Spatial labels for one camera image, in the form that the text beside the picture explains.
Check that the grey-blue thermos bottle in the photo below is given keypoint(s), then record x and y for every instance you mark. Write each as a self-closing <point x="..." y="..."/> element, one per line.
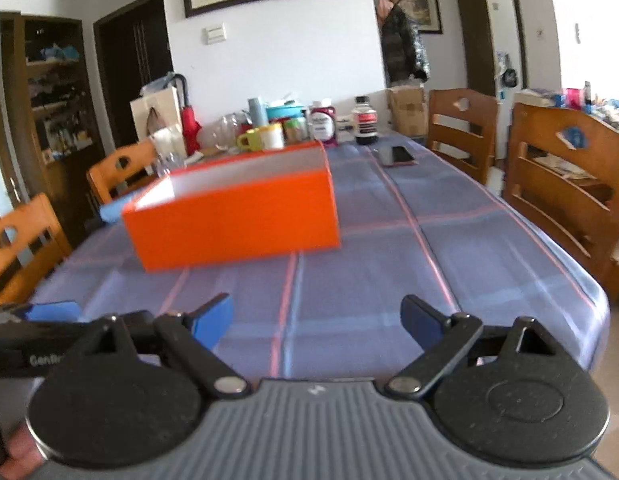
<point x="258" y="112"/>

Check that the white wall switch panel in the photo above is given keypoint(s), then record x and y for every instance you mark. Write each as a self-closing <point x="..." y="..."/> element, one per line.
<point x="214" y="34"/>

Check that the brown cardboard box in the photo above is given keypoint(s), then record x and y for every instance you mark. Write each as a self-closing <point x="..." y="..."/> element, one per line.
<point x="407" y="110"/>

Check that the white paper bag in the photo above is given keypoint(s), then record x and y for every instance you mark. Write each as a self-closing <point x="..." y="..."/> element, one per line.
<point x="157" y="112"/>

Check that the clear glass jar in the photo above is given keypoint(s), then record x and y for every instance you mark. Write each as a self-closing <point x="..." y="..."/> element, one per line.
<point x="225" y="132"/>

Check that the white supplement bottle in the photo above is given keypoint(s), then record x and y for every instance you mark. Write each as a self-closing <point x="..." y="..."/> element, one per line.
<point x="323" y="125"/>

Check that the small framed painting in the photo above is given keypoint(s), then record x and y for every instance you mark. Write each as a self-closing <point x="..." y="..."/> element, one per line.
<point x="419" y="7"/>

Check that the red folded umbrella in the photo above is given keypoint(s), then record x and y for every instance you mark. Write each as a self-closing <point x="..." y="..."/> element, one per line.
<point x="191" y="127"/>

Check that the dark hanging coat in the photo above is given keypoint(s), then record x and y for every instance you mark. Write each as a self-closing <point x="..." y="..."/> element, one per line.
<point x="404" y="45"/>

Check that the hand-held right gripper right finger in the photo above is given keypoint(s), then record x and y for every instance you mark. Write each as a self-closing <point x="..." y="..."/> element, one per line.
<point x="422" y="320"/>

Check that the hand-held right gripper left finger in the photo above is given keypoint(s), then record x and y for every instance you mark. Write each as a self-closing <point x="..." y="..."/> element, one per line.
<point x="214" y="320"/>

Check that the orange cardboard box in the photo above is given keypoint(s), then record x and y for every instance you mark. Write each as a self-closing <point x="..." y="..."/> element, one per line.
<point x="239" y="220"/>

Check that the pile of household clutter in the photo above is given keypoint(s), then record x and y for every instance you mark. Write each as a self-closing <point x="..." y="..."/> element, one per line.
<point x="579" y="102"/>

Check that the dark wooden door frame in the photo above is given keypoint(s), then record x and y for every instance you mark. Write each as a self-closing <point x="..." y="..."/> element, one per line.
<point x="462" y="25"/>

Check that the small green-lidded jar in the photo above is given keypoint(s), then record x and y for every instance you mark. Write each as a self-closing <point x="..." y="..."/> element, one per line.
<point x="296" y="131"/>

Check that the wooden chair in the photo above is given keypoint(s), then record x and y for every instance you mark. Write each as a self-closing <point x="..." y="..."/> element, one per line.
<point x="29" y="245"/>
<point x="564" y="185"/>
<point x="462" y="125"/>
<point x="119" y="175"/>

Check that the yellow-green mug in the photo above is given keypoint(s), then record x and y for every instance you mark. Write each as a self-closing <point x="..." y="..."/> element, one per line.
<point x="250" y="141"/>

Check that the dark wooden shelf cabinet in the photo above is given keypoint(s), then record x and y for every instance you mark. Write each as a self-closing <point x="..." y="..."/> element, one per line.
<point x="64" y="180"/>

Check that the person's left hand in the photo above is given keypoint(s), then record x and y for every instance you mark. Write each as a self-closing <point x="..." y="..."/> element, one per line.
<point x="22" y="452"/>

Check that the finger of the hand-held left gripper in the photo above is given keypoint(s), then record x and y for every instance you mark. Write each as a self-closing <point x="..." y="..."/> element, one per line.
<point x="49" y="311"/>

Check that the white lidded container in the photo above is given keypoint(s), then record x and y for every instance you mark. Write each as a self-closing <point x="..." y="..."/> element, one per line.
<point x="272" y="137"/>

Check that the narrow wall switch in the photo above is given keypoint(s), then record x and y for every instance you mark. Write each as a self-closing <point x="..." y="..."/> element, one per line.
<point x="578" y="32"/>

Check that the teal cooking pot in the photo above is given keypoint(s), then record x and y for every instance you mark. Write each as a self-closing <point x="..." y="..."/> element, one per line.
<point x="285" y="111"/>

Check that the smartphone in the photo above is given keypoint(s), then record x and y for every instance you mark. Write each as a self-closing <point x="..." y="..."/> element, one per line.
<point x="397" y="156"/>

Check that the dark bottle white cap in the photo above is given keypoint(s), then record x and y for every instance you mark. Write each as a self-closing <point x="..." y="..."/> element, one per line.
<point x="367" y="122"/>

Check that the blue plastic bag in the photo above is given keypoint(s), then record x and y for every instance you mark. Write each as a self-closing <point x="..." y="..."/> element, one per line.
<point x="114" y="211"/>

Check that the dark brown door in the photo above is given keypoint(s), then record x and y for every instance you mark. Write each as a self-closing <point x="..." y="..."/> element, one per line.
<point x="119" y="70"/>

